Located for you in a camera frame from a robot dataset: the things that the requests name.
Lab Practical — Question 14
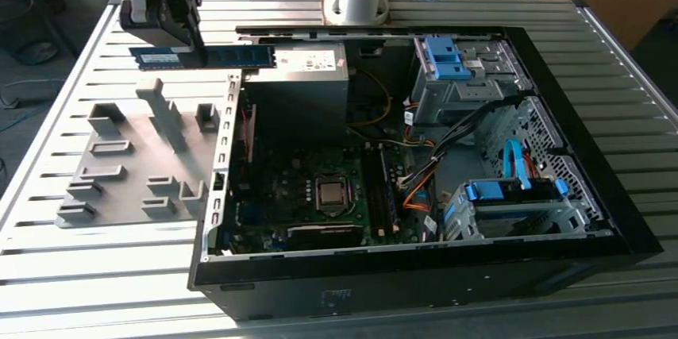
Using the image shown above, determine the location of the grey metal drive cage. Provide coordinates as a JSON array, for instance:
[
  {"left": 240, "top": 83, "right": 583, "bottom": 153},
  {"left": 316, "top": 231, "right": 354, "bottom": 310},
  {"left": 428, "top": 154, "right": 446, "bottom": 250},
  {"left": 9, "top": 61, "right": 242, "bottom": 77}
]
[
  {"left": 410, "top": 35, "right": 535, "bottom": 128},
  {"left": 442, "top": 178, "right": 614, "bottom": 241}
]

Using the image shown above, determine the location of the black wheeled stand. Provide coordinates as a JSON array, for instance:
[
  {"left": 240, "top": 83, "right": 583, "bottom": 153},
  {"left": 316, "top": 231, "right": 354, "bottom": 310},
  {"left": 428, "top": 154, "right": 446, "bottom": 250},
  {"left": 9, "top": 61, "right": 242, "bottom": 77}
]
[{"left": 0, "top": 0, "right": 68, "bottom": 67}]

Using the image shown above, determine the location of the grey parts rack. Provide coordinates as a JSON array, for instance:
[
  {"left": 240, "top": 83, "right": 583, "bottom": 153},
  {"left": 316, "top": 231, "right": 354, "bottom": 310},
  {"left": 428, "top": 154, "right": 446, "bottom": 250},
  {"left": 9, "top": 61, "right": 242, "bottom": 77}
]
[{"left": 53, "top": 76, "right": 223, "bottom": 231}]

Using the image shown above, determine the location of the coloured wire bundle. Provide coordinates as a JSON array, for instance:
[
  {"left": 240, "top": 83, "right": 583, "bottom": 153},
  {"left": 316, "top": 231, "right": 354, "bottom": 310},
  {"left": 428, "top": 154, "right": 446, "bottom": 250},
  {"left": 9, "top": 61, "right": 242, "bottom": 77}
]
[{"left": 400, "top": 98, "right": 436, "bottom": 150}]

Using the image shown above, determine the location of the orange wire bundle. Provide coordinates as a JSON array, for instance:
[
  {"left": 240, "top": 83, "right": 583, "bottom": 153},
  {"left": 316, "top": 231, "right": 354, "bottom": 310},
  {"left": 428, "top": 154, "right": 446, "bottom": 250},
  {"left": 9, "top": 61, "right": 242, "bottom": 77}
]
[{"left": 402, "top": 166, "right": 442, "bottom": 213}]

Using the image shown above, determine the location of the CPU socket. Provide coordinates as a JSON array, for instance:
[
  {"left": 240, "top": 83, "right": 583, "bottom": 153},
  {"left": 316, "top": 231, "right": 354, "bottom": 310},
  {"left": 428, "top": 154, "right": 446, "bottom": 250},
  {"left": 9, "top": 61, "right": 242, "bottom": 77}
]
[{"left": 311, "top": 173, "right": 355, "bottom": 218}]

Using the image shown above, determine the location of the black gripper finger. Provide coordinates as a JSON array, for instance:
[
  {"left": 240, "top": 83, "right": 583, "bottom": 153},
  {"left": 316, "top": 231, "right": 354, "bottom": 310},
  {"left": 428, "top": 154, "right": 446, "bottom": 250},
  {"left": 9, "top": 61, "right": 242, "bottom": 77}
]
[{"left": 158, "top": 0, "right": 207, "bottom": 71}]

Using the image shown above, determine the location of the light blue flat cable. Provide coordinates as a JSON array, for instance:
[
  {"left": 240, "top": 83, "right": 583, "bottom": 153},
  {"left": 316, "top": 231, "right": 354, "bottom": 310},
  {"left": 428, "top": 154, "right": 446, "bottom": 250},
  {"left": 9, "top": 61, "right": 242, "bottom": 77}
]
[{"left": 501, "top": 138, "right": 534, "bottom": 191}]

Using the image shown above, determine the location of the silver CPU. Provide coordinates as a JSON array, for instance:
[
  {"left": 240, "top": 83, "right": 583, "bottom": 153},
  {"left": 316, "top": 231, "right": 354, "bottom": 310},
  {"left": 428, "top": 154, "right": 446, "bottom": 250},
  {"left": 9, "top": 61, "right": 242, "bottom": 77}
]
[{"left": 316, "top": 182, "right": 347, "bottom": 206}]

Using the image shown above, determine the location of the grey power supply unit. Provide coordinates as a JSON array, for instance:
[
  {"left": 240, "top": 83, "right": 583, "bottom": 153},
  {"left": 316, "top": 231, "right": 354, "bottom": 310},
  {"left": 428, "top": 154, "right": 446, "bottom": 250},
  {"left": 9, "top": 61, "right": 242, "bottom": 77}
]
[{"left": 243, "top": 42, "right": 352, "bottom": 145}]

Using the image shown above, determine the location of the black graphics card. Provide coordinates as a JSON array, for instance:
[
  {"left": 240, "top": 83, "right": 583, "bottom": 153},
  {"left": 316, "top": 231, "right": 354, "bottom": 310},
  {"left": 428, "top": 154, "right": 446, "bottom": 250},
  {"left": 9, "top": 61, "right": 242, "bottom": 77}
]
[{"left": 286, "top": 222, "right": 367, "bottom": 252}]

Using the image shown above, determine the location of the blue floor cable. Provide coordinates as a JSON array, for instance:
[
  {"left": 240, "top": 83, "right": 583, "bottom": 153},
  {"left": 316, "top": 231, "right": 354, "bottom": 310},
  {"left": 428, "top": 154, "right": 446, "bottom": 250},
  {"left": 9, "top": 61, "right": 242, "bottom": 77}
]
[{"left": 0, "top": 104, "right": 39, "bottom": 133}]

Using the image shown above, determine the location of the blue disk carrier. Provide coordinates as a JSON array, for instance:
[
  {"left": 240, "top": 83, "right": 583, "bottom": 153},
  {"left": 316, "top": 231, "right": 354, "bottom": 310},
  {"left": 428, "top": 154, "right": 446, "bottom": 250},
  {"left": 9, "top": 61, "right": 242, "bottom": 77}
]
[
  {"left": 423, "top": 36, "right": 474, "bottom": 82},
  {"left": 465, "top": 179, "right": 569, "bottom": 208}
]

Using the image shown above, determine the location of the yellow wire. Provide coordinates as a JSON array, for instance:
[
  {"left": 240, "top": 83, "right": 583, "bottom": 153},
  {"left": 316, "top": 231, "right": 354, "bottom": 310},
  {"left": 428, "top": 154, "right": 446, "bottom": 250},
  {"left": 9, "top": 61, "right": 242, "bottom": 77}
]
[{"left": 347, "top": 68, "right": 394, "bottom": 129}]

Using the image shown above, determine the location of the blue RAM stick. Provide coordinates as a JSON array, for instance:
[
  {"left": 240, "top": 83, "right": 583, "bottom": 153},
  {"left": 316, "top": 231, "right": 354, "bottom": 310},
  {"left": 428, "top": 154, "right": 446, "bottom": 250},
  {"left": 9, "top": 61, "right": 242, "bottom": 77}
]
[{"left": 128, "top": 44, "right": 278, "bottom": 72}]

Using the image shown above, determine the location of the black wire bundle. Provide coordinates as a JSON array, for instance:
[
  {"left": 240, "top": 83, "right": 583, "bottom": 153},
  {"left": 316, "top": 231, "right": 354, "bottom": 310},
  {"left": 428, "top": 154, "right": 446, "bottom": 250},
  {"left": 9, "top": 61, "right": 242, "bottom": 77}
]
[{"left": 427, "top": 98, "right": 513, "bottom": 168}]

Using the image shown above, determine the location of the black open PC case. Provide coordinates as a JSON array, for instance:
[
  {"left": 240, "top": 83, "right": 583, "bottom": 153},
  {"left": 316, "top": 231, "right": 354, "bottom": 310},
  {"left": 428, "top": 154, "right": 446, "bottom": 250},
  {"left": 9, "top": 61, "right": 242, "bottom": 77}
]
[{"left": 187, "top": 25, "right": 666, "bottom": 322}]

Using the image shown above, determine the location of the green motherboard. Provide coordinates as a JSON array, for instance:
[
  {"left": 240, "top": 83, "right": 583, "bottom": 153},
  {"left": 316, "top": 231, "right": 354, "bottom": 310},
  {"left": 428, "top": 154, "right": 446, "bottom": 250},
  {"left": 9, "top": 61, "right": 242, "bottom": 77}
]
[{"left": 230, "top": 138, "right": 424, "bottom": 256}]

